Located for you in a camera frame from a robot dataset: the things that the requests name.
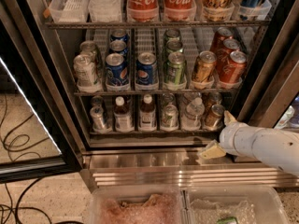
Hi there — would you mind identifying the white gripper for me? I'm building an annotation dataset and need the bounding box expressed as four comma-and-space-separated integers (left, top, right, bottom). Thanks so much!
199, 110, 256, 160

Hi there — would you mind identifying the orange can shelf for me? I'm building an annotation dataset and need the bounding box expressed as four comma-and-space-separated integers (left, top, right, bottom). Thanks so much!
205, 104, 225, 128
204, 91, 222, 113
192, 50, 217, 83

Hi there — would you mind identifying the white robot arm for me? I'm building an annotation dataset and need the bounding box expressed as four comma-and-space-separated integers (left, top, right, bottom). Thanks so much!
199, 111, 299, 176

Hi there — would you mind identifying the front green can bottom shelf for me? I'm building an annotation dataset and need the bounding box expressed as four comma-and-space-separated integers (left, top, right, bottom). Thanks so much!
162, 105, 178, 131

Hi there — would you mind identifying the green can shelf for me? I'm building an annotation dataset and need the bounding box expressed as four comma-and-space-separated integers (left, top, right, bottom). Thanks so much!
164, 29, 181, 43
160, 93, 176, 107
164, 40, 184, 56
162, 105, 178, 131
164, 51, 186, 91

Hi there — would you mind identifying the rear green can bottom shelf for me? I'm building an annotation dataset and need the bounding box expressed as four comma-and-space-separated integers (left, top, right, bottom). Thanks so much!
160, 93, 176, 107

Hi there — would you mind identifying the front red Coke can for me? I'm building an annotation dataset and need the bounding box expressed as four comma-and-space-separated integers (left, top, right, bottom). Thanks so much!
220, 51, 247, 84

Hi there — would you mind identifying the red coke can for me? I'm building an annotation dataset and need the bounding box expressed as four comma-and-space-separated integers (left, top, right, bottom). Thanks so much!
210, 27, 234, 52
220, 51, 247, 84
216, 38, 240, 73

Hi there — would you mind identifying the orange can middle shelf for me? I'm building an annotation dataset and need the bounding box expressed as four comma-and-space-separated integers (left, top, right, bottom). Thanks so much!
192, 50, 217, 83

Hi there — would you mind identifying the front green can middle shelf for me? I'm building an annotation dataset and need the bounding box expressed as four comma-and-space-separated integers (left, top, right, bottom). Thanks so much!
164, 51, 186, 91

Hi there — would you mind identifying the middle red Coke can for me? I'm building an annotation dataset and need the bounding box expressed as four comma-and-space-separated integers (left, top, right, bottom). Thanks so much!
216, 38, 240, 73

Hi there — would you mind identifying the green can in bin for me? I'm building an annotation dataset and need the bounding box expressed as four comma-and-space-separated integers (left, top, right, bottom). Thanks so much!
216, 217, 238, 224

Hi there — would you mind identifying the stainless steel fridge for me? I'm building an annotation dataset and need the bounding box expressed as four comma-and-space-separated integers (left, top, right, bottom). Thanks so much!
21, 0, 299, 189

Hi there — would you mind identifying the single right Pepsi can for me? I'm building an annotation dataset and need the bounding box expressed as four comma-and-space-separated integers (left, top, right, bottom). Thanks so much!
136, 52, 158, 86

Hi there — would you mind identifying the rear red Coke can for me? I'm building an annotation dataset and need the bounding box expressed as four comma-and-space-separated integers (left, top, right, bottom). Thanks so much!
210, 27, 234, 52

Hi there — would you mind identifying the rear green can middle shelf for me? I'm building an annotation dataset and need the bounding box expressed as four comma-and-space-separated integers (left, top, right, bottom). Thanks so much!
164, 29, 181, 43

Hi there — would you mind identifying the front left Pepsi can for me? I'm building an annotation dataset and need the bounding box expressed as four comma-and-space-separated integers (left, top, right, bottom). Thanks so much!
106, 53, 129, 88

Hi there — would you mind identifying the front slim silver can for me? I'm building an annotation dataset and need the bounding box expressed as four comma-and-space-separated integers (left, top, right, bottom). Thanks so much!
90, 105, 107, 130

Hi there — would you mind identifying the slim silver can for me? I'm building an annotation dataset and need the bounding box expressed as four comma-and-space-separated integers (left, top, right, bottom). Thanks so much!
91, 95, 104, 106
90, 105, 107, 130

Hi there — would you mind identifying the rear slim silver can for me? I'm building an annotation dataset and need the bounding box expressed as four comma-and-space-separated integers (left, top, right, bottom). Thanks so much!
91, 95, 104, 106

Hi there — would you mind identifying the middle left Pepsi can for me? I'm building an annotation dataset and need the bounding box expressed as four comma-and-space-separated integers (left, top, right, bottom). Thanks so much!
109, 40, 128, 56

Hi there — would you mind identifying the rear left Pepsi can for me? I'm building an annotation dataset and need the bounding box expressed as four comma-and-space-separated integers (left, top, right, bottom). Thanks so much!
110, 29, 129, 43

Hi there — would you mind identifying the front white can middle shelf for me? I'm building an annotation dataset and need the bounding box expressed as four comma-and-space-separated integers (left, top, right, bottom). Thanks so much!
74, 54, 101, 93

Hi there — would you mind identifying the white can shelf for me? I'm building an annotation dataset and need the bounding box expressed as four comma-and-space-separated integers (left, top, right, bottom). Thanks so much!
79, 40, 102, 68
74, 54, 101, 93

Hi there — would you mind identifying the rear white can middle shelf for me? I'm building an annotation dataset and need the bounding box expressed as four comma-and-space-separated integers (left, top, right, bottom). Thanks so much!
79, 40, 102, 68

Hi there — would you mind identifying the white ribbed container top shelf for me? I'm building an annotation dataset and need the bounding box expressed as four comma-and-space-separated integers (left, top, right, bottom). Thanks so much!
88, 0, 122, 22

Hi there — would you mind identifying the open fridge glass door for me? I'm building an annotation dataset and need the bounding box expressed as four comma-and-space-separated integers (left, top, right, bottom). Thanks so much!
0, 0, 82, 183

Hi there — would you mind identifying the empty clear tray top shelf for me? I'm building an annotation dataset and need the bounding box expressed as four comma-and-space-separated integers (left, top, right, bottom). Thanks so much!
49, 0, 90, 23

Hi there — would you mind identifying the front water bottle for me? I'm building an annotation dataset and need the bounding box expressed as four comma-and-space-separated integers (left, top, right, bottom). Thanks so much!
182, 97, 205, 131

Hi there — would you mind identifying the water bottle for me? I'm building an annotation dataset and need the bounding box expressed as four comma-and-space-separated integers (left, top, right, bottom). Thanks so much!
182, 97, 205, 131
181, 92, 201, 107

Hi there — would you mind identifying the rear water bottle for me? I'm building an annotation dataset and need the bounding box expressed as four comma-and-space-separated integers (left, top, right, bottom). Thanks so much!
181, 92, 201, 107

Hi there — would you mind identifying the right tea bottle white cap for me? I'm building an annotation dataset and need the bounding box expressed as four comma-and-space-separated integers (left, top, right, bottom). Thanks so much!
139, 94, 156, 132

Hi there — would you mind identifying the tea bottle white cap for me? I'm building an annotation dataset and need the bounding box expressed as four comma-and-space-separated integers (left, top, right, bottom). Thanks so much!
139, 94, 156, 132
114, 96, 134, 133

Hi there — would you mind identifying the right clear plastic bin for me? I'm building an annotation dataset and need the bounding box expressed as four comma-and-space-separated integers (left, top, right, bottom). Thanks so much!
184, 185, 290, 224

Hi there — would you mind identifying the clear plastic bin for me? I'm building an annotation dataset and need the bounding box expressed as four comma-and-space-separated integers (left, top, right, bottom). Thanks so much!
88, 185, 185, 224
184, 185, 290, 224

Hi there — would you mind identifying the left tea bottle white cap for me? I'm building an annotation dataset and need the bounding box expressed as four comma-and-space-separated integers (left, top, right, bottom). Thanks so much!
114, 96, 134, 133

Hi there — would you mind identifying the left clear plastic bin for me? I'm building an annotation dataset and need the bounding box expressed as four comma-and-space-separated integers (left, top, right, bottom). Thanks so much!
88, 185, 185, 224

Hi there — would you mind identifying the right Coca-Cola bottle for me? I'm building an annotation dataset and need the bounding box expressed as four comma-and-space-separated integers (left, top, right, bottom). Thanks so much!
164, 0, 192, 21

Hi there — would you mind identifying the coca-cola bottle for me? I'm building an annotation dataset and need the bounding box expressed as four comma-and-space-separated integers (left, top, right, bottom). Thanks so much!
128, 0, 158, 21
164, 0, 192, 21

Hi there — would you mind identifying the left Coca-Cola bottle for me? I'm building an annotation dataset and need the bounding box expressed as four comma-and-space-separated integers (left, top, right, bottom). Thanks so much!
128, 0, 158, 21

